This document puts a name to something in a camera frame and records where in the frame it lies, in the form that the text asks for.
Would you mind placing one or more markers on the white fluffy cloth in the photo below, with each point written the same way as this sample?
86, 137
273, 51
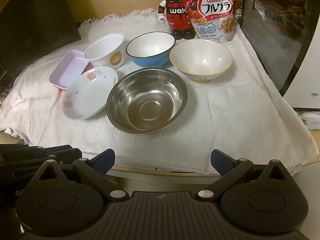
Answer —
225, 117

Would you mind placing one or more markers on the white floral plate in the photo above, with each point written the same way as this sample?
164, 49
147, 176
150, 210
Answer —
85, 92

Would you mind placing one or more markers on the dark bulky object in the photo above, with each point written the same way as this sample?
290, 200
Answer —
32, 30

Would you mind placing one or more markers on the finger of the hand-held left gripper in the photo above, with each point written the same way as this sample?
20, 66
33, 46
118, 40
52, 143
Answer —
15, 148
60, 153

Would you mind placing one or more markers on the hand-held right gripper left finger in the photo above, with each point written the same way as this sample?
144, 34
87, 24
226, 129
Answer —
106, 158

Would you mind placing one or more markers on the white box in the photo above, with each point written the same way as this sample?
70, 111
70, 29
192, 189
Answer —
307, 90

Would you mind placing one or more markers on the white printed packet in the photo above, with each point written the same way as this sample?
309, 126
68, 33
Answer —
311, 121

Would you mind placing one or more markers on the red cereal bag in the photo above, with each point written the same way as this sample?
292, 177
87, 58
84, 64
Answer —
212, 5

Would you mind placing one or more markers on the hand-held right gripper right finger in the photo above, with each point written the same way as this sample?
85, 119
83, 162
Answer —
220, 160

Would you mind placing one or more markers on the cream bowl with yellow rim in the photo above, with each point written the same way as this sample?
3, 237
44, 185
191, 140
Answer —
200, 55

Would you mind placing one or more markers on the pink rectangular dish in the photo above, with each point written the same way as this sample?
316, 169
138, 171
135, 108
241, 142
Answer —
67, 70

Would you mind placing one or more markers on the red and black toy figurine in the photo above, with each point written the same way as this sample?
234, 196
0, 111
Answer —
176, 17

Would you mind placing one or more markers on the blue bowl with black rim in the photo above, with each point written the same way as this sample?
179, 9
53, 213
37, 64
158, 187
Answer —
150, 60

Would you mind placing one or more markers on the white bowl with gold emblem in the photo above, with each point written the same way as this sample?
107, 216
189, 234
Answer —
110, 55

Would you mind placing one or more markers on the stainless steel bowl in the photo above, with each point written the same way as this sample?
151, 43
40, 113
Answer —
150, 100

